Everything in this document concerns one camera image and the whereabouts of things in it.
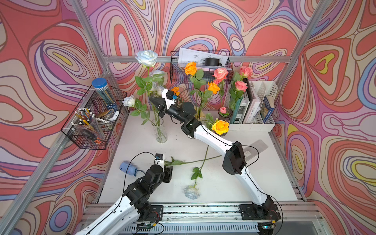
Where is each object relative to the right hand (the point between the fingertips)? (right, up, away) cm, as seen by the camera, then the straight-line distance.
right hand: (150, 102), depth 72 cm
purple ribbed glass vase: (+43, -7, +19) cm, 47 cm away
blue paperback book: (+74, -1, +30) cm, 80 cm away
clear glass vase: (0, -18, +25) cm, 31 cm away
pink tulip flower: (+38, -4, +9) cm, 39 cm away
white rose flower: (+21, -46, +3) cm, 51 cm away
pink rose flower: (+47, +8, +13) cm, 50 cm away
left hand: (+9, -35, +8) cm, 37 cm away
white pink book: (+60, 0, +19) cm, 63 cm away
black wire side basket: (-23, -6, +3) cm, 24 cm away
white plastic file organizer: (+70, -5, +33) cm, 78 cm away
